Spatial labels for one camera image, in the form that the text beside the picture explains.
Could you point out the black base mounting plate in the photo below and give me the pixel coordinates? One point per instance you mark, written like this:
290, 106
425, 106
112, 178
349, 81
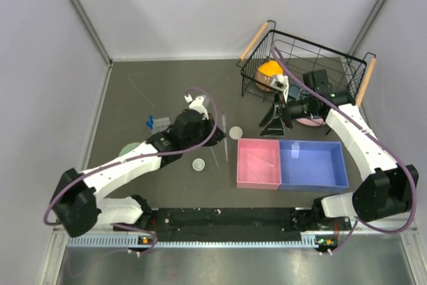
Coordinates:
230, 224

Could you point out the aluminium frame rail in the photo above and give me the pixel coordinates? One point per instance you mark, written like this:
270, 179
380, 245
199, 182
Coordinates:
331, 231

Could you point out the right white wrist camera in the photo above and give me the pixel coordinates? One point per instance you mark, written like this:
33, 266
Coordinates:
280, 83

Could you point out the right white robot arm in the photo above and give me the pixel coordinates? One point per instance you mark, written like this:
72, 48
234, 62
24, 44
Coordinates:
388, 186

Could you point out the light green plate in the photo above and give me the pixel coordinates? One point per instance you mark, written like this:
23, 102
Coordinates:
128, 148

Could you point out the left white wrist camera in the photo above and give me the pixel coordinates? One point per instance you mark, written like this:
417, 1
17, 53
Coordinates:
199, 104

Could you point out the dark blue plate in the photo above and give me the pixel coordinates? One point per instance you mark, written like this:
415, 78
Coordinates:
294, 92

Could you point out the white crucible cup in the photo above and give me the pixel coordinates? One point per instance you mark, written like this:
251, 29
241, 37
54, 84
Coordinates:
198, 164

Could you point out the pink plastic bin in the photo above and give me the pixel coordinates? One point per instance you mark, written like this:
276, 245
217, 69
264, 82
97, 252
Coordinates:
269, 150

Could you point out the black wire dish basket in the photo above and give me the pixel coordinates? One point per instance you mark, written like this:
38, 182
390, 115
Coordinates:
339, 77

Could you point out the orange and brown bowl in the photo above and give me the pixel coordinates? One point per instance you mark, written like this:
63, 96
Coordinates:
265, 73

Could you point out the blue plastic bin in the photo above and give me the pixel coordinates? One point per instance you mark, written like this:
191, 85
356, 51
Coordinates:
313, 166

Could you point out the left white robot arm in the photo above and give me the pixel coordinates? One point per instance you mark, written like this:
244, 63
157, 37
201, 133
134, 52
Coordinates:
81, 199

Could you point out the white crucible lid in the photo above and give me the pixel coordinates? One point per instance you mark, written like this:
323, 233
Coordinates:
236, 132

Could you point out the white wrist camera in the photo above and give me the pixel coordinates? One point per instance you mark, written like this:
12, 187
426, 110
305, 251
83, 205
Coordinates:
199, 104
280, 83

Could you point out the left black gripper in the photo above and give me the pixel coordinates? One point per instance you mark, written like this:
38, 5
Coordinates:
209, 123

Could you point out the pink plate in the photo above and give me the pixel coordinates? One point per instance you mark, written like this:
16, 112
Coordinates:
311, 122

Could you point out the clear test tube rack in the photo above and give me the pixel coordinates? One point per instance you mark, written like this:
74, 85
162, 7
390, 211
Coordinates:
160, 124

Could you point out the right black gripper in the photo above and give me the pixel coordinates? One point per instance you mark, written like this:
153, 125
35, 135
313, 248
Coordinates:
275, 126

